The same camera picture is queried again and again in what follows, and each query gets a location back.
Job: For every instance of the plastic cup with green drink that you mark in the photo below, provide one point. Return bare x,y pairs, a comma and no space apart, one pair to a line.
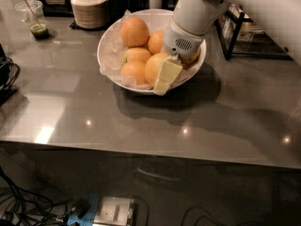
38,32

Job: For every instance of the black wire rack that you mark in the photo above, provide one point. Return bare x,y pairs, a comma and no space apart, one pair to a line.
239,36

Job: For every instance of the white ceramic bowl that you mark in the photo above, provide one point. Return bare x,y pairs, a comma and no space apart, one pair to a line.
111,47

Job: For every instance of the blue cloth on floor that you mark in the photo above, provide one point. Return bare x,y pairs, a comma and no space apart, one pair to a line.
83,210

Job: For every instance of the wooden stirring stick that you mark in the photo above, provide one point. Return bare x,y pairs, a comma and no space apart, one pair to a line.
33,13

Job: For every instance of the white paper bowl liner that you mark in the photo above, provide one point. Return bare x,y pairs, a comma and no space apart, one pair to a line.
188,71

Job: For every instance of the silver box on floor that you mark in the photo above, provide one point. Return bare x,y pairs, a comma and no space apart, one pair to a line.
114,211

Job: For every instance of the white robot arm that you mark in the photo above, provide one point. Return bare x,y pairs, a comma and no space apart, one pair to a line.
192,19

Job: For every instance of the black holder with packets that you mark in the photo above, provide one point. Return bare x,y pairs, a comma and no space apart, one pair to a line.
117,0

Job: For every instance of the large orange front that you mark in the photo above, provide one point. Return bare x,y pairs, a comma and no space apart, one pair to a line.
152,67

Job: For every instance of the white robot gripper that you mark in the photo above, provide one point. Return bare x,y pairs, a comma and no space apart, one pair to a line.
181,41

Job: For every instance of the stack of paper bowls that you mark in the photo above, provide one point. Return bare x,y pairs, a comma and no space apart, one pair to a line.
89,14

